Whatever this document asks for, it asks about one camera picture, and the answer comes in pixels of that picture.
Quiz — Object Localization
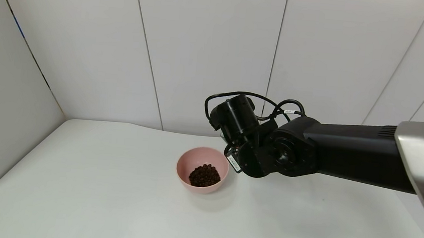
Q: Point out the brown coffee beans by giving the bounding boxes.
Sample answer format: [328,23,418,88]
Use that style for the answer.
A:
[188,162,223,189]

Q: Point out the black camera cable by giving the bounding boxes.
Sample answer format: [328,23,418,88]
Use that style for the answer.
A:
[202,88,278,133]

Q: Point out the pink bowl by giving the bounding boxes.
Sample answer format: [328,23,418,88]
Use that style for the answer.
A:
[174,144,231,196]

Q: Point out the black cable with white tag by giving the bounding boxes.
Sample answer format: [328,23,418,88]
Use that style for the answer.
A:
[269,97,307,124]

